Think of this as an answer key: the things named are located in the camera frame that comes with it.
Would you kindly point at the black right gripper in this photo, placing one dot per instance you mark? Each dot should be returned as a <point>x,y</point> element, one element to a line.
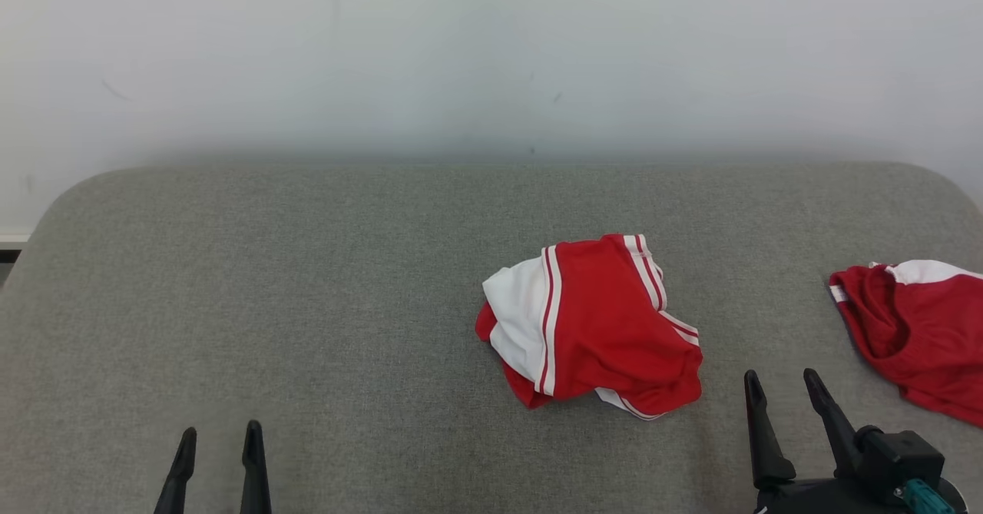
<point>829,499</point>

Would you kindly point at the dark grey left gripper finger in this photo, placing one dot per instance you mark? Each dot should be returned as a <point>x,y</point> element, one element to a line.
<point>255,475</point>
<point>179,479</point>

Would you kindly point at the red shorts with white band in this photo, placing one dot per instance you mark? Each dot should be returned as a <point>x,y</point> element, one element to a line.
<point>921,329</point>

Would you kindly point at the red shirt white striped sleeves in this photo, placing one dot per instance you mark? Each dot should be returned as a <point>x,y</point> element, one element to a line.
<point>607,322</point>

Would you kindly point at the wall skirting board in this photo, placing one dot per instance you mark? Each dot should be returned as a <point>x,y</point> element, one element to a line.
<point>11,239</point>

